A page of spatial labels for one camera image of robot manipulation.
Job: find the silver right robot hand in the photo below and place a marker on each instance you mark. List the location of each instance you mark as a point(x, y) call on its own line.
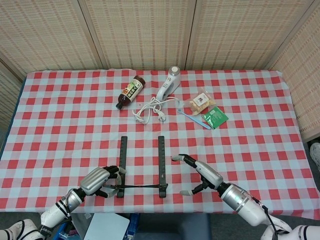
point(210, 175)

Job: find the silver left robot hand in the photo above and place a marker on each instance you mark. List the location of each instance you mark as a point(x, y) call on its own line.
point(96, 180)

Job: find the black folding stand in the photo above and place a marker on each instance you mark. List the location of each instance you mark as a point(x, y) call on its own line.
point(161, 160)

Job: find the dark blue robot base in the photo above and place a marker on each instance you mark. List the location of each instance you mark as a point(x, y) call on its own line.
point(172, 227)

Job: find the white flat board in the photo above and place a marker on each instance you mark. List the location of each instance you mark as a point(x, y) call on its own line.
point(107, 226)

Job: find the light blue toothbrush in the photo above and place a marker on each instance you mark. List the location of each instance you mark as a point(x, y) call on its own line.
point(197, 120)

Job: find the green foil packet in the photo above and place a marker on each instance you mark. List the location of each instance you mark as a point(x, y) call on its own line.
point(215, 117)

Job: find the blue plastic crate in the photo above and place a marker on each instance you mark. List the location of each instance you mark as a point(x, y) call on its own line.
point(63, 230)

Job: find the red white checkered tablecloth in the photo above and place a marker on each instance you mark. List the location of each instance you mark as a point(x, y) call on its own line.
point(62, 125)

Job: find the clear snack bag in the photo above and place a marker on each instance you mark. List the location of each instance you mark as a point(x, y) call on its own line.
point(200, 102)

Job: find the brown tea bottle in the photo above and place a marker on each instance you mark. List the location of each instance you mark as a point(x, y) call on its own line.
point(131, 91)

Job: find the white handheld garment steamer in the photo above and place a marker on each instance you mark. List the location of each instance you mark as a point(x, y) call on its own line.
point(170, 82)

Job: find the woven bamboo folding screen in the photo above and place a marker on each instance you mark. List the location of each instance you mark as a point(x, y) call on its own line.
point(150, 30)

